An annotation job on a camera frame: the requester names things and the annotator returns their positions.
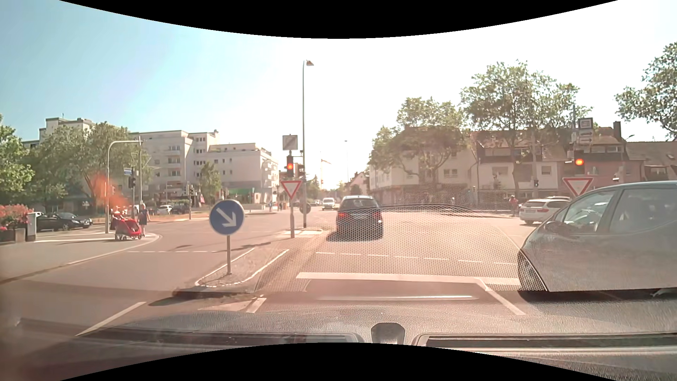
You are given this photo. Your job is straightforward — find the dark car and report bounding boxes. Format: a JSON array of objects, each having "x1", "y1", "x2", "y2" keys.
[{"x1": 335, "y1": 195, "x2": 385, "y2": 240}]

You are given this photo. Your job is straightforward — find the traffic light with give-way sign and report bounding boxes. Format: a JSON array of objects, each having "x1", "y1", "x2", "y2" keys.
[
  {"x1": 280, "y1": 134, "x2": 304, "y2": 239},
  {"x1": 562, "y1": 117, "x2": 595, "y2": 199}
]

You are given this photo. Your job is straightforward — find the tree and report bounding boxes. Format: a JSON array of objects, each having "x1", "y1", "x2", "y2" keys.
[
  {"x1": 615, "y1": 41, "x2": 677, "y2": 139},
  {"x1": 368, "y1": 96, "x2": 471, "y2": 192},
  {"x1": 198, "y1": 161, "x2": 223, "y2": 205},
  {"x1": 460, "y1": 60, "x2": 592, "y2": 198}
]

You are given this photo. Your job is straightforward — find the kerbed traffic island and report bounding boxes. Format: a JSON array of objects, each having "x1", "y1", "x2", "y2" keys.
[{"x1": 173, "y1": 228, "x2": 330, "y2": 298}]

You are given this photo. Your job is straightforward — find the round blue arrow sign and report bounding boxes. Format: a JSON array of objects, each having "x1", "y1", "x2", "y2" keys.
[{"x1": 209, "y1": 199, "x2": 245, "y2": 276}]

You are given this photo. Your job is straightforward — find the white house with dark roof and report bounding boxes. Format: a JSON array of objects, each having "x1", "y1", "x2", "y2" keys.
[{"x1": 368, "y1": 129, "x2": 568, "y2": 207}]

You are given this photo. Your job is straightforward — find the white apartment building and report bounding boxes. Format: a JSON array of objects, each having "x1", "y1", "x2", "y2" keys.
[{"x1": 22, "y1": 117, "x2": 280, "y2": 207}]

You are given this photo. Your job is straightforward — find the car's own bonnet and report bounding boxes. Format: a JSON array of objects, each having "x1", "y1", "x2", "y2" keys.
[{"x1": 0, "y1": 306, "x2": 677, "y2": 381}]

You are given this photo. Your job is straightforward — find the grey car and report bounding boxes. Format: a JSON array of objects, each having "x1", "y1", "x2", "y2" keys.
[{"x1": 517, "y1": 181, "x2": 677, "y2": 294}]

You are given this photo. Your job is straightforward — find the black car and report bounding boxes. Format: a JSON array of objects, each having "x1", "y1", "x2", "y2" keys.
[{"x1": 36, "y1": 212, "x2": 93, "y2": 232}]

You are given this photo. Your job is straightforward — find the red brick house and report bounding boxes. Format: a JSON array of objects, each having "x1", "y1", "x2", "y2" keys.
[{"x1": 561, "y1": 121, "x2": 677, "y2": 186}]

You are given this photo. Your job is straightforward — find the group of trees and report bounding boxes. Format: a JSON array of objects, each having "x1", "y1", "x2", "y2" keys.
[{"x1": 0, "y1": 114, "x2": 154, "y2": 212}]

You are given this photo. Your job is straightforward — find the red flower bush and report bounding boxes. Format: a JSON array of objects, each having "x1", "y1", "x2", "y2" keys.
[{"x1": 0, "y1": 204, "x2": 33, "y2": 231}]

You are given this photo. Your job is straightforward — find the tall lamp post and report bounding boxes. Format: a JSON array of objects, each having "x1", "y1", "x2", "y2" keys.
[{"x1": 301, "y1": 60, "x2": 315, "y2": 229}]

